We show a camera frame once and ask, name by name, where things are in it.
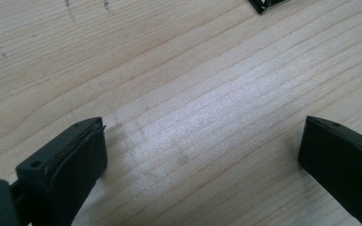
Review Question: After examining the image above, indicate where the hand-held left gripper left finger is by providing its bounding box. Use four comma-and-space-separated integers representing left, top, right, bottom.
14, 116, 108, 226

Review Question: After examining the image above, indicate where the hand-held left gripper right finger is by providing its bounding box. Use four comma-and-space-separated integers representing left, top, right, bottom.
297, 115, 362, 226

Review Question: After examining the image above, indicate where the black glossy object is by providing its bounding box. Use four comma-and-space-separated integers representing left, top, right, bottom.
248, 0, 288, 15

